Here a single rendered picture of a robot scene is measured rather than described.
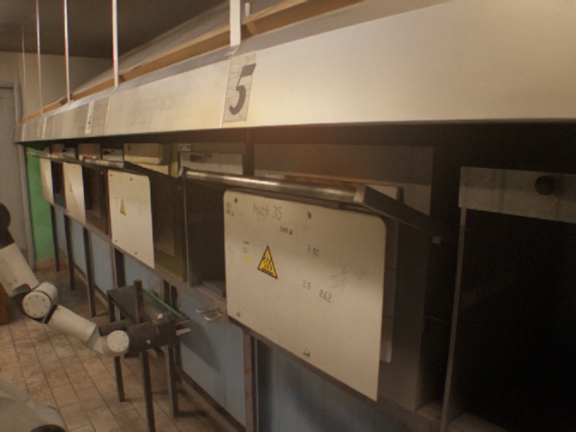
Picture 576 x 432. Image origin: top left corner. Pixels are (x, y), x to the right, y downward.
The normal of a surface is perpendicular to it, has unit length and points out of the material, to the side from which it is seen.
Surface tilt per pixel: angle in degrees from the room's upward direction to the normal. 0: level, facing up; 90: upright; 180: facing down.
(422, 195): 90
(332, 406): 90
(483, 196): 90
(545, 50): 80
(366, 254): 90
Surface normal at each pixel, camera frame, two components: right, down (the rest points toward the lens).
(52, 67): 0.62, 0.14
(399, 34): -0.77, -0.07
